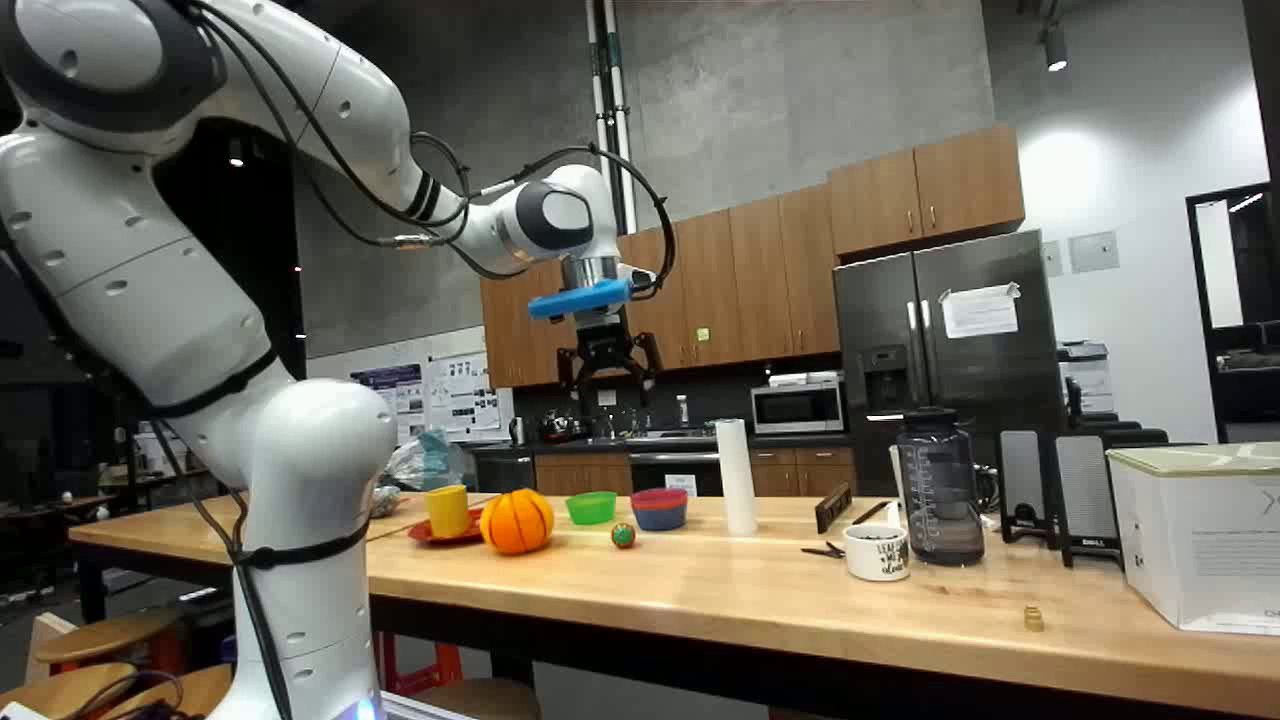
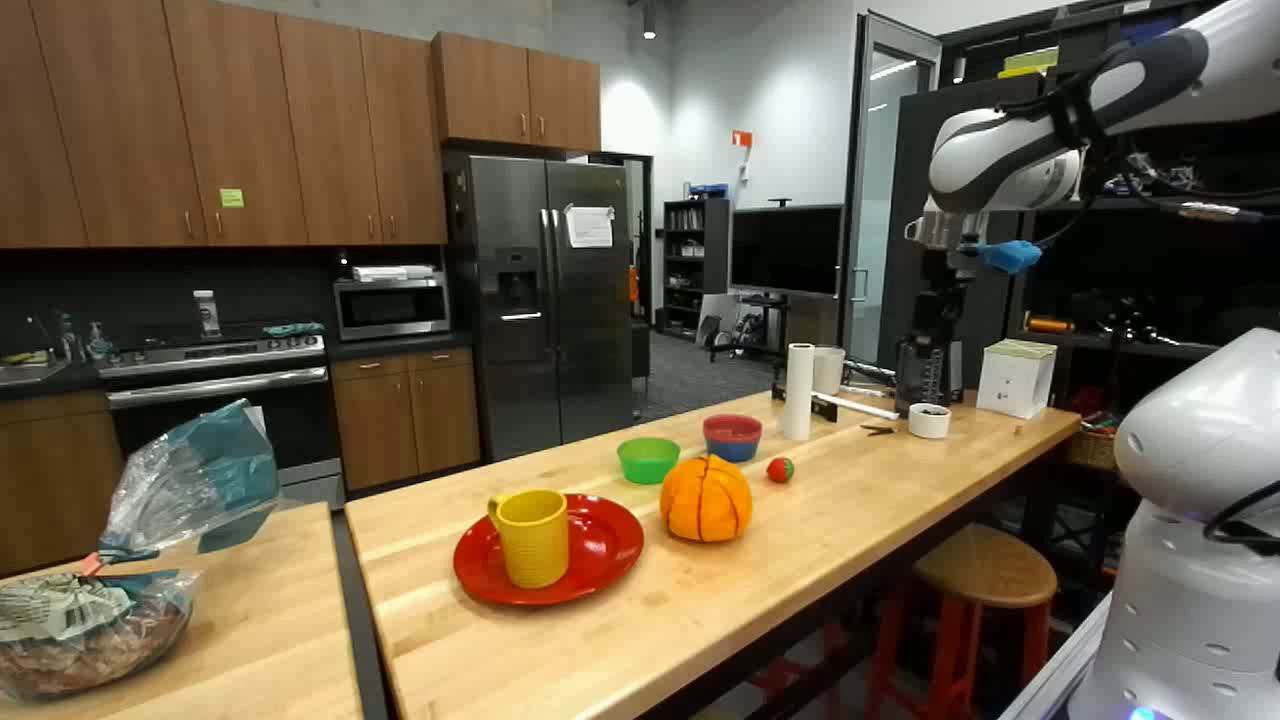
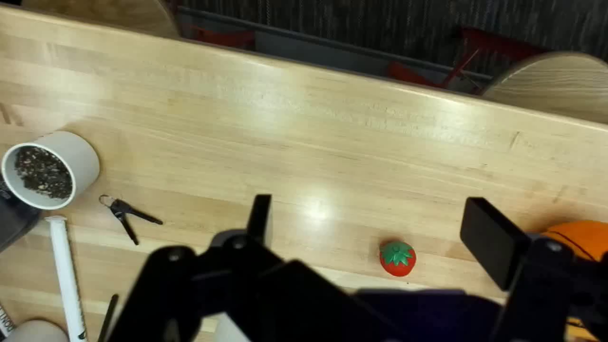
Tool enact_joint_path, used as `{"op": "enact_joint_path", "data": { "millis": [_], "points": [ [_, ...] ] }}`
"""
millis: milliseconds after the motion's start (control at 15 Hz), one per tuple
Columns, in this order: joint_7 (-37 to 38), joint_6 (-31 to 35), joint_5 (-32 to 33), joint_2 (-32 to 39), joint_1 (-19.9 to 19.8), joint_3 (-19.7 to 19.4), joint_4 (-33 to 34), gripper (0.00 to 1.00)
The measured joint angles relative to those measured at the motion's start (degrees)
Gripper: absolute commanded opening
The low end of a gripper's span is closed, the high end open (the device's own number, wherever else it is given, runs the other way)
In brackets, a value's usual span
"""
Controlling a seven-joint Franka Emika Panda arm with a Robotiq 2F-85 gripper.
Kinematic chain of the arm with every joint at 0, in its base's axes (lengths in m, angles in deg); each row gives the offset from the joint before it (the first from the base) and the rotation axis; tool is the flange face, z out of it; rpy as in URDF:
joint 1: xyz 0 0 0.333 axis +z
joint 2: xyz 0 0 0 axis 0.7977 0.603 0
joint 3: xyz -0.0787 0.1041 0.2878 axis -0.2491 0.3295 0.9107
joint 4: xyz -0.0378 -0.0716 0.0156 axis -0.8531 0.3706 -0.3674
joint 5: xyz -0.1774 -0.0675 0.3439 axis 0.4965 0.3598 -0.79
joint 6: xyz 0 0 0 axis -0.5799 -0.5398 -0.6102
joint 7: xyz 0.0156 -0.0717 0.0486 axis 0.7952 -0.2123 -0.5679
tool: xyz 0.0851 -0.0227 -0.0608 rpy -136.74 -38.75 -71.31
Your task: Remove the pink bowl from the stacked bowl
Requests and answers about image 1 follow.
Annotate small black tilted slab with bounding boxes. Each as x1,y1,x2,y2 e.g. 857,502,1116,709
813,481,858,540

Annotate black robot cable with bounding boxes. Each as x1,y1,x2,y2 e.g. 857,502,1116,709
0,0,679,720

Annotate white poster board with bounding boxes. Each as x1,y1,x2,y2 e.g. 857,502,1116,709
306,323,521,453

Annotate orange toy pumpkin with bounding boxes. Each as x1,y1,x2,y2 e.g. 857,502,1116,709
475,483,561,559

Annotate dark water jug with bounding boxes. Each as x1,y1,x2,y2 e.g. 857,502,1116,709
890,406,1005,573

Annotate brown wooden base cabinets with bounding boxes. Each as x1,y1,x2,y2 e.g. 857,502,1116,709
532,445,858,500

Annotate white cardboard box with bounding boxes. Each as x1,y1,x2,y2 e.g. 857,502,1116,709
1102,441,1280,640

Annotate stainless steel refrigerator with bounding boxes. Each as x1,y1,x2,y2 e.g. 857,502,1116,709
831,227,1072,500

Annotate black flat stand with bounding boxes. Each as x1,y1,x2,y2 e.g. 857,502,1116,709
1052,432,1126,573
995,422,1059,547

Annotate wooden stool red legs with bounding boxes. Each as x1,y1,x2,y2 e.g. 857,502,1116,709
376,627,469,699
26,602,192,679

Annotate silver microwave oven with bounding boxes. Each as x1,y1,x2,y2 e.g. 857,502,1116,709
749,367,852,441

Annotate red plate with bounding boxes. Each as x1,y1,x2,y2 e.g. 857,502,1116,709
403,510,489,550

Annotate brown wooden wall cabinets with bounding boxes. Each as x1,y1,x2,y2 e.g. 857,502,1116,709
475,123,1029,392

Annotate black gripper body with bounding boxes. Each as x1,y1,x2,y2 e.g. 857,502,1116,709
556,317,663,392

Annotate green bowl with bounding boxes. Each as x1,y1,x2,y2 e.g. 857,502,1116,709
562,488,618,529

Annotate pink bowl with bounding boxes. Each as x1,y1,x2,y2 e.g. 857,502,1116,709
629,483,691,516

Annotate round wooden stool seat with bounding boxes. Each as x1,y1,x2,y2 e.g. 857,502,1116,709
0,658,239,720

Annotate white mug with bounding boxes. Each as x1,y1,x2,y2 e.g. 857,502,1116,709
839,519,916,586

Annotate white paper on refrigerator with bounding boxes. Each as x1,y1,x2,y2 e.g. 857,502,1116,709
938,280,1022,342

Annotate black ceiling spotlight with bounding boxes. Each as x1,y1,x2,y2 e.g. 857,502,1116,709
1036,18,1077,78

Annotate grey wall plate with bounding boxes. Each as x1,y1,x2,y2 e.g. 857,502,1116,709
1064,227,1124,280

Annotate metal conduit pipes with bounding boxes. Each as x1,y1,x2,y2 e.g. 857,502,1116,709
585,0,640,248

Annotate plastic bread bag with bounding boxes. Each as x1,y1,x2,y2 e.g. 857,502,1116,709
389,422,472,497

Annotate blue bowl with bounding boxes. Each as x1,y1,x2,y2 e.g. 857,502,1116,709
630,502,691,536

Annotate yellow mug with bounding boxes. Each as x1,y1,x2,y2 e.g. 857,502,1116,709
420,481,475,542

